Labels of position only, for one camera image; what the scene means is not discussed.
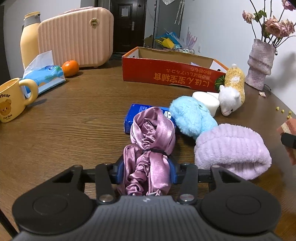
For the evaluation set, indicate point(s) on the orange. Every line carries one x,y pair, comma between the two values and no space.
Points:
70,68

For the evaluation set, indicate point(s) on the yellow thermos bottle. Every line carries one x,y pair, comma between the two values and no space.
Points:
27,46

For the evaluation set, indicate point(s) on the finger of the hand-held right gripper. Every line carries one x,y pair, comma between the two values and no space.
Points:
289,140

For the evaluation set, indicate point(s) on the white foam cylinder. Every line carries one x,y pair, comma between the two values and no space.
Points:
208,100

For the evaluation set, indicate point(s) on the red cardboard box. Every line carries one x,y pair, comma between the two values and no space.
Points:
161,74

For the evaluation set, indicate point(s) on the yellow bear mug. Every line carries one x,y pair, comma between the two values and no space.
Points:
11,102

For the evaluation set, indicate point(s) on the clear plastic bag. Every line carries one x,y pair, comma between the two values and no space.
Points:
167,1

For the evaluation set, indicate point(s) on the blue handkerchief pack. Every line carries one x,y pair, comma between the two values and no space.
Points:
130,120

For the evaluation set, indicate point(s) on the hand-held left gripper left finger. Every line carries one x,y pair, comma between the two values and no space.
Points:
120,172

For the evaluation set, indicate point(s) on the dried pink rose bouquet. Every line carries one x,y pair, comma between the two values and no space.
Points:
275,25

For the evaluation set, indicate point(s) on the white paper notice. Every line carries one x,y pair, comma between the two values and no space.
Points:
123,11

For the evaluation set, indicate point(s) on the grey refrigerator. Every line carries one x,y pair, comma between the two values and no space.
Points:
159,23

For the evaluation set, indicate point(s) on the light blue fluffy pouch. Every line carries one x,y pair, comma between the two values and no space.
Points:
192,115

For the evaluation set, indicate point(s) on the purple wall decoration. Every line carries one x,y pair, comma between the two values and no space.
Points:
191,38

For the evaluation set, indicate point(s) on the pink layered cake sponge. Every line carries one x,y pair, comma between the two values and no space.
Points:
290,126

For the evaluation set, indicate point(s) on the white folded umbrella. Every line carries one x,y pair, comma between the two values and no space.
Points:
179,11

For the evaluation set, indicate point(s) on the scattered yellow crumbs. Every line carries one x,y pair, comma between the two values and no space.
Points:
289,112

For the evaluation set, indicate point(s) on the pink textured vase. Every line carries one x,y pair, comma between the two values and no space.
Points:
259,64

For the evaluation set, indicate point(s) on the pink satin scrunchie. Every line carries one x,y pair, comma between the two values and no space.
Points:
148,139

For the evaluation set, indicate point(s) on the dark wooden door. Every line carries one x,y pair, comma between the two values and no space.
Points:
120,34

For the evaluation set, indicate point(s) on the clear container with bottles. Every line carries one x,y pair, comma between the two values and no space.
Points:
183,49

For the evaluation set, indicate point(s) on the yellow white alpaca plush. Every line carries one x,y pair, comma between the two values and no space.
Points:
233,83

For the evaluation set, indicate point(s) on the brown cardboard box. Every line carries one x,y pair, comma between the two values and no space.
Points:
149,41

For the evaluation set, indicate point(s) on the blue tissue pack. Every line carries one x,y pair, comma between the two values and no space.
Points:
44,74

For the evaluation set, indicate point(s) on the lilac fuzzy headband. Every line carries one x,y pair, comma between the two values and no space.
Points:
231,148

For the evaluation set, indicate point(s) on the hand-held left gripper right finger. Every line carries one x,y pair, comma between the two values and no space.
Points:
174,172

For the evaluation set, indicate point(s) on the fallen rose petal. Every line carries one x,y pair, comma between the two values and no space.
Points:
262,93

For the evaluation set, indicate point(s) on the pink ribbed suitcase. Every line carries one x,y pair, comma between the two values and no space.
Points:
74,39

